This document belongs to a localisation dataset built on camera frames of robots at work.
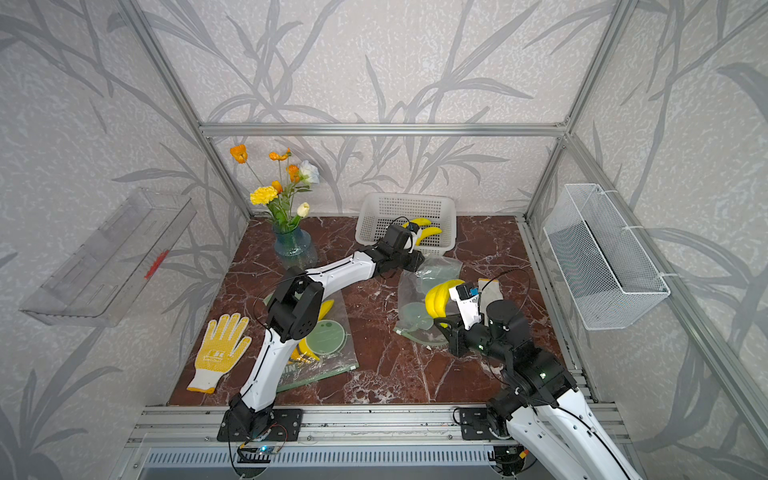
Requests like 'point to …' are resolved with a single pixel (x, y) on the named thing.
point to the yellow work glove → (222, 346)
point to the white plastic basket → (374, 211)
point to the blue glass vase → (294, 249)
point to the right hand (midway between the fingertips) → (436, 318)
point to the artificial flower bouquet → (279, 196)
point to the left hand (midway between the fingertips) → (420, 256)
